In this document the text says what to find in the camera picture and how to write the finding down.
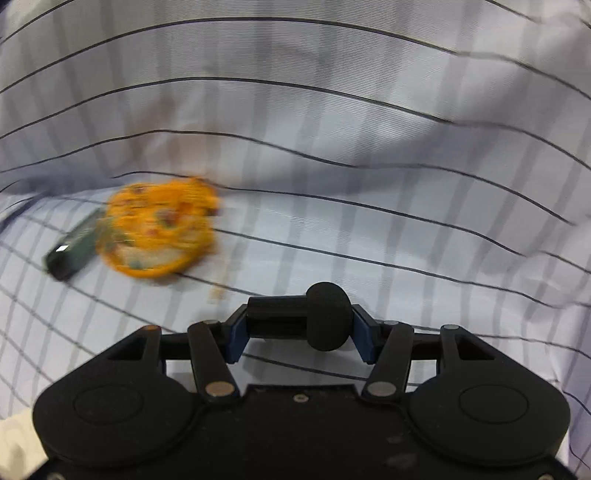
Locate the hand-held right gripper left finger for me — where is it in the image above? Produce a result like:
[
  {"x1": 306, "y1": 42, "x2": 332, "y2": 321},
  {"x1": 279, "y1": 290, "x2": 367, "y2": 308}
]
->
[{"x1": 99, "y1": 304, "x2": 251, "y2": 404}]

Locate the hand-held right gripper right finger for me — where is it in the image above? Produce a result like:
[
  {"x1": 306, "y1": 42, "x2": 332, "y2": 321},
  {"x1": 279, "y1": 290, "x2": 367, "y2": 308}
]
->
[{"x1": 352, "y1": 304, "x2": 500, "y2": 402}]

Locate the black foam-tipped cylinder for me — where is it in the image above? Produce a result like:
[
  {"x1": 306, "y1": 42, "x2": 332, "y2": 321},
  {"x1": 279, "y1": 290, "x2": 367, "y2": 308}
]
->
[{"x1": 247, "y1": 281, "x2": 356, "y2": 352}]

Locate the orange satin pouch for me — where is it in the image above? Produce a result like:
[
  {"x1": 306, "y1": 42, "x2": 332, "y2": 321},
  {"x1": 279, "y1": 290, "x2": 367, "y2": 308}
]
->
[{"x1": 95, "y1": 176, "x2": 225, "y2": 280}]

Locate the dark green toy white face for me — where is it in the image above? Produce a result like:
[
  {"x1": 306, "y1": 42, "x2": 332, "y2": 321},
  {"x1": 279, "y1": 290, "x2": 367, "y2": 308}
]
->
[{"x1": 43, "y1": 210, "x2": 101, "y2": 281}]

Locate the white checked bed sheet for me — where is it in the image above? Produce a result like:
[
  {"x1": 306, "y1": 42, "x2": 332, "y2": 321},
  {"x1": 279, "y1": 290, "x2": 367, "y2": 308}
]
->
[{"x1": 0, "y1": 0, "x2": 591, "y2": 476}]

